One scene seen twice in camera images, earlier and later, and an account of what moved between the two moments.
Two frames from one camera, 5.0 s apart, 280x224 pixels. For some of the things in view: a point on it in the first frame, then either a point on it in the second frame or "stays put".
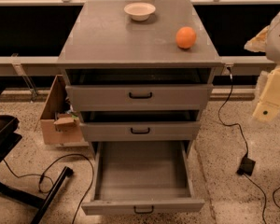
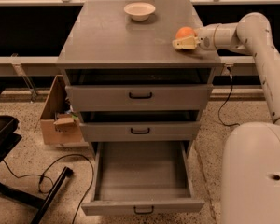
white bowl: x=140 y=11 stays put
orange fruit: x=186 y=37 stays put
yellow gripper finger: x=274 y=95 → x=204 y=38
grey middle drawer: x=140 y=125 stays put
